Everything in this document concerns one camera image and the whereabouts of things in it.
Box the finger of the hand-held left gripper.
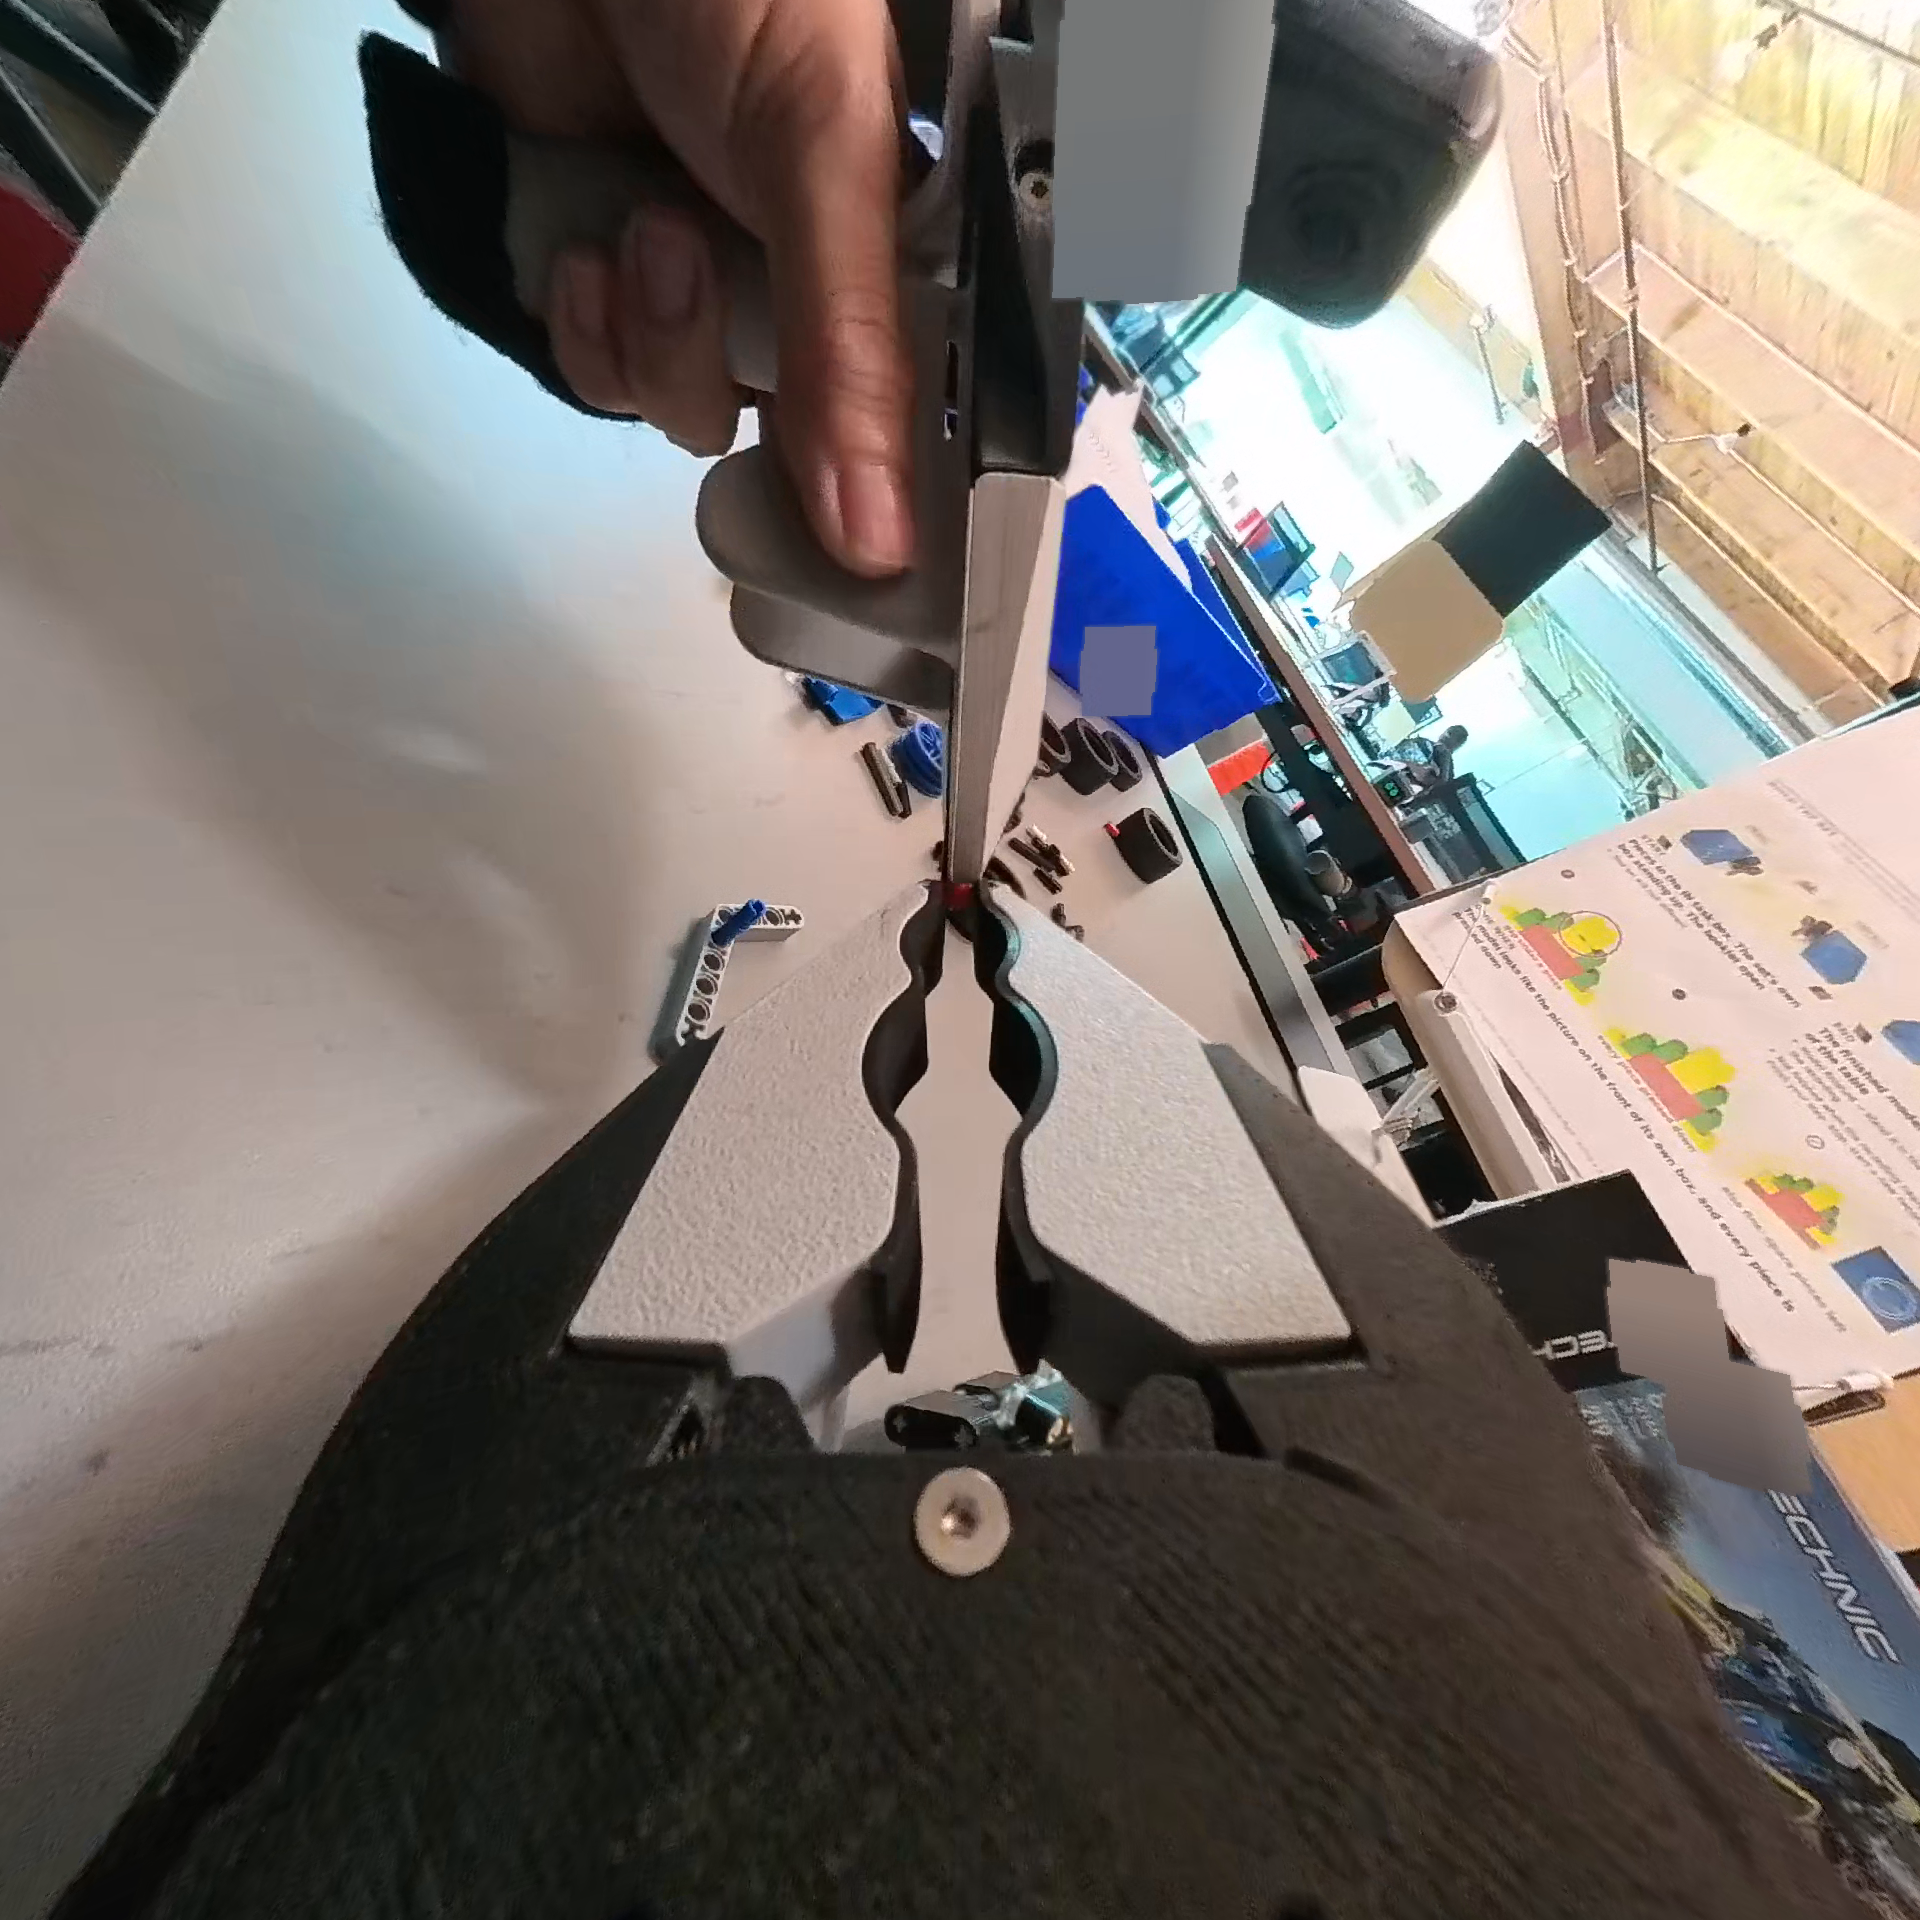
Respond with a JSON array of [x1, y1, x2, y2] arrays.
[[941, 470, 1072, 893]]

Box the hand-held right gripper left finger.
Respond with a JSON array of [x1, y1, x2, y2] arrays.
[[567, 882, 950, 1376]]

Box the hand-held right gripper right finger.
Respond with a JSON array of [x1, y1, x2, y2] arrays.
[[960, 885, 1365, 1376]]

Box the dark toy set box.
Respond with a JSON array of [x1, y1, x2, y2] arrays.
[[1433, 1170, 1920, 1920]]

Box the person's left hand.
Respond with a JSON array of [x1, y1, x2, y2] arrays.
[[403, 0, 919, 583]]

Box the grey toy beam with blue pin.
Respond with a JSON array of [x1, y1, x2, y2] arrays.
[[647, 899, 812, 1068]]

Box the heap of small black pins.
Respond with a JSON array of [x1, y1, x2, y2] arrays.
[[983, 809, 1089, 943]]

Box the blue plastic bin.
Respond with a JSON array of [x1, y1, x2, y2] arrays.
[[1048, 482, 1287, 760]]

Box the white sheet stand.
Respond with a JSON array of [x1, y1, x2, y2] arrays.
[[1292, 910, 1569, 1205]]

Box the black office chair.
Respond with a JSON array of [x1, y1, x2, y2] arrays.
[[1241, 787, 1340, 951]]

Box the black and tan cardboard panel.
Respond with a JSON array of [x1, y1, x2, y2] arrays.
[[1340, 442, 1617, 709]]

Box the printed instruction sheet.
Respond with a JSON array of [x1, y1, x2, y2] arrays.
[[1386, 711, 1920, 1389]]

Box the red object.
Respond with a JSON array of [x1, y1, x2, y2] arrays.
[[0, 188, 81, 361]]

